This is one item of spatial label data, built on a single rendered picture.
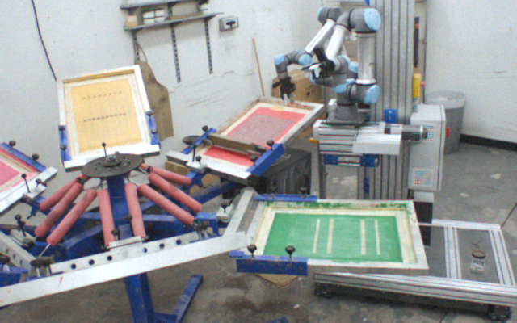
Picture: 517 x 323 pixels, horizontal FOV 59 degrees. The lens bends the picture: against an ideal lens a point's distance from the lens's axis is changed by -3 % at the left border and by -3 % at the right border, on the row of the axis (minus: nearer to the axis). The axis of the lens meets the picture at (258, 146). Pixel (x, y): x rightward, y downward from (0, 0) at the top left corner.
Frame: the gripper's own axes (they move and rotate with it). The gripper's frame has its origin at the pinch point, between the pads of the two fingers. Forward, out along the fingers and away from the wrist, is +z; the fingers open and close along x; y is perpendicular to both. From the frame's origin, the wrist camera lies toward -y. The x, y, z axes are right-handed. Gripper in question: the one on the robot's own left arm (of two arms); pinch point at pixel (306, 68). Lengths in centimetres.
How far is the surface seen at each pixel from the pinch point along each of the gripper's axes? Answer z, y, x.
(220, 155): -5, 50, 78
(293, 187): -41, 83, 54
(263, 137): -29, 45, 62
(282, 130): -39, 43, 54
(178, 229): 64, 64, 40
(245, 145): -6, 44, 56
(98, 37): -44, -39, 261
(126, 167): 73, 31, 58
